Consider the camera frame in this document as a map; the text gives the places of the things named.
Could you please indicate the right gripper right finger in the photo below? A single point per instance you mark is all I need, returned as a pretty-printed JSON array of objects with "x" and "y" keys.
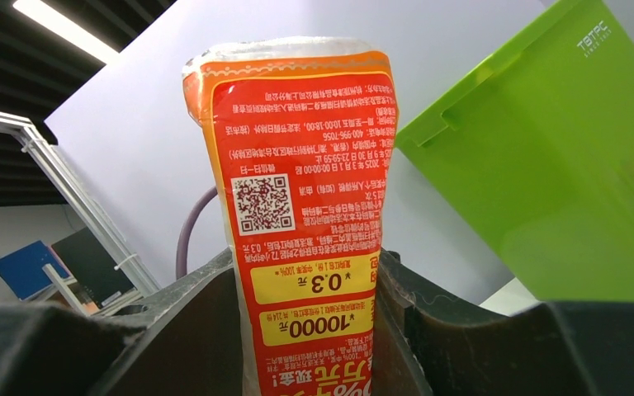
[{"x": 430, "y": 342}]

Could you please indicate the ceiling light strip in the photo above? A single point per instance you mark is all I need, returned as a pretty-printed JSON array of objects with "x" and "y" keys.
[{"x": 57, "y": 23}]

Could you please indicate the crushed orange tea bottle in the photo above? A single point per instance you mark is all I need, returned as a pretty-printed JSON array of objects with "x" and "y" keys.
[{"x": 300, "y": 133}]

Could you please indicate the aluminium frame post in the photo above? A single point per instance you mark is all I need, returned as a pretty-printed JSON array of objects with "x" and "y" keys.
[{"x": 89, "y": 211}]

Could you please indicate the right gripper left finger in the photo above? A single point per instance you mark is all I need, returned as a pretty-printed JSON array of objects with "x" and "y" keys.
[{"x": 183, "y": 340}]

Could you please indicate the green plastic bin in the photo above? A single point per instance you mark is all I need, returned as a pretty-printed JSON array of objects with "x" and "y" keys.
[{"x": 534, "y": 149}]

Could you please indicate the blue board in background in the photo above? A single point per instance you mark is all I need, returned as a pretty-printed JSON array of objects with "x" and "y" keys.
[{"x": 22, "y": 270}]

